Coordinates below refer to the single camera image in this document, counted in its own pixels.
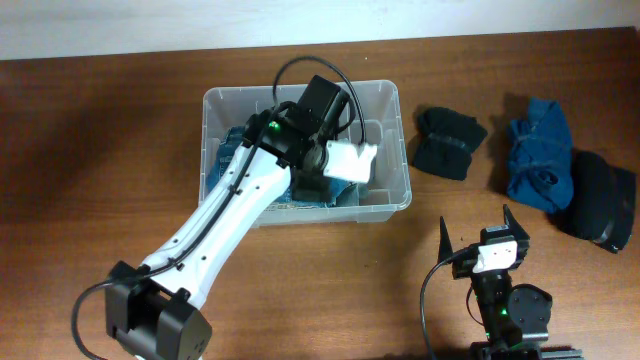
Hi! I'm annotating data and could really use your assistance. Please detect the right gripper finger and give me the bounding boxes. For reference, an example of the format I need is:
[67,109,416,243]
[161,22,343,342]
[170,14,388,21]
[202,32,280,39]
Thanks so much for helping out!
[438,216,454,264]
[503,204,530,241]

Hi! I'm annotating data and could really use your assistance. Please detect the light blue jeans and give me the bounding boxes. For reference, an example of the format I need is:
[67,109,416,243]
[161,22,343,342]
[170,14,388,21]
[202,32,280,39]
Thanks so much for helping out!
[335,183,369,207]

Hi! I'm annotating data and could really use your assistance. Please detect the dark blue jeans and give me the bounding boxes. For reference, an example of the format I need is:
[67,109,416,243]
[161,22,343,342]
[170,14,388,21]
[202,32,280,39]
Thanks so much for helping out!
[206,126,360,209]

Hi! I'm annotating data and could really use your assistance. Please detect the blue taped sweater bundle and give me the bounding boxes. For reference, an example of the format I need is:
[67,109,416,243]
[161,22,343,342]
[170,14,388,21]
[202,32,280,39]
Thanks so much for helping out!
[507,98,574,214]

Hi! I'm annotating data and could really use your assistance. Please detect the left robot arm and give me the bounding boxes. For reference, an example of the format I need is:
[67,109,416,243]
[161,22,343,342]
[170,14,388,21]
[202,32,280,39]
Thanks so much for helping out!
[101,76,363,360]

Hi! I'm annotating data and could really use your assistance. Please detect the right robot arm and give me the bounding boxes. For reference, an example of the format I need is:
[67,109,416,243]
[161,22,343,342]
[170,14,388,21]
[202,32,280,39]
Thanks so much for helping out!
[438,206,552,359]

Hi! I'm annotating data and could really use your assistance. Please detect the large black taped cloth bundle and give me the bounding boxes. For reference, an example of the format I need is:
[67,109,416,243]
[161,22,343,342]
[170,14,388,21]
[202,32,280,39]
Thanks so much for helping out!
[561,151,637,254]

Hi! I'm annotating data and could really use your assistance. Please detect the clear plastic storage bin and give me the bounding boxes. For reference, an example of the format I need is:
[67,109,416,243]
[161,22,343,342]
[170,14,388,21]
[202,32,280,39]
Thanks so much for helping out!
[198,80,412,228]

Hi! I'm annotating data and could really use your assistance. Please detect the small black taped cloth roll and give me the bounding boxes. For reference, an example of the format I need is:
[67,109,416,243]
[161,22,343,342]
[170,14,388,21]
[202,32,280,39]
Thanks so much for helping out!
[412,107,488,181]

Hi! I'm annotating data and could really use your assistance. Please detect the right black camera cable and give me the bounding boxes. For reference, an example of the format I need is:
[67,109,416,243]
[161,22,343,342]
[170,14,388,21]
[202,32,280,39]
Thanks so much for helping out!
[419,247,484,360]

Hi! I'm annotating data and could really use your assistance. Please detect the black camera cable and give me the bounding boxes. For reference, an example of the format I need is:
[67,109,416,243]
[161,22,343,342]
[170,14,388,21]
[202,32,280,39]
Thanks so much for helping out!
[419,247,484,360]
[70,54,369,360]

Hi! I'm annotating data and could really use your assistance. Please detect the left black camera cable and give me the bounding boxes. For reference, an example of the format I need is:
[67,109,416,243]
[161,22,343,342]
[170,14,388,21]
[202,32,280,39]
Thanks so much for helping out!
[70,54,369,360]

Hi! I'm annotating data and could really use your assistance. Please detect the black aluminium rail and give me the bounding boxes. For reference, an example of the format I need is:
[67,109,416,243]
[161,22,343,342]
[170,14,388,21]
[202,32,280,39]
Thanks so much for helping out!
[469,342,585,360]

